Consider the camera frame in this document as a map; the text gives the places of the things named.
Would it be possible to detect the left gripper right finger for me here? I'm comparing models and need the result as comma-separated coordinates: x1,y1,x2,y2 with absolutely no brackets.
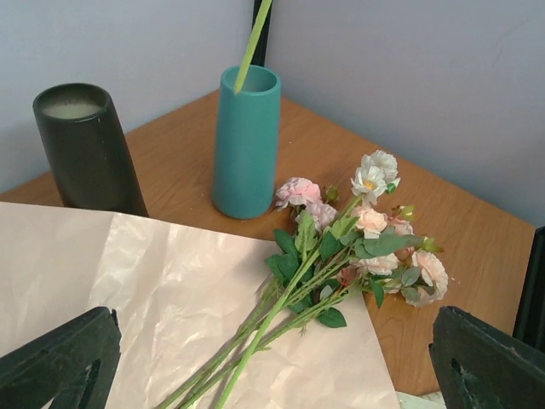
428,306,544,409

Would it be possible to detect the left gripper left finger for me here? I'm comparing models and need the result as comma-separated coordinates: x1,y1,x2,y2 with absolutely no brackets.
1,307,122,408

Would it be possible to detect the pink bouquet wrapping paper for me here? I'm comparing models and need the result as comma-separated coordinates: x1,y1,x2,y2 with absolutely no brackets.
1,203,399,408

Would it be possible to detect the artificial flower bunch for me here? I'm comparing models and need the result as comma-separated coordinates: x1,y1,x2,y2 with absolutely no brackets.
163,150,449,408

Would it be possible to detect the yellow artificial flower stem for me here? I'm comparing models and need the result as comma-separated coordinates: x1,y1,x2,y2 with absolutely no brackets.
233,0,273,95

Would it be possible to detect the black cone vase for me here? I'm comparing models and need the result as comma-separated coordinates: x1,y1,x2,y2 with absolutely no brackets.
32,83,148,217

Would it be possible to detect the teal cone vase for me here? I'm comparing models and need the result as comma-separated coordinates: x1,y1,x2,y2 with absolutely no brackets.
212,65,281,220

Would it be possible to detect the right black frame post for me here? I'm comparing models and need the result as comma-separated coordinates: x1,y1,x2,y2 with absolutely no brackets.
251,0,273,66

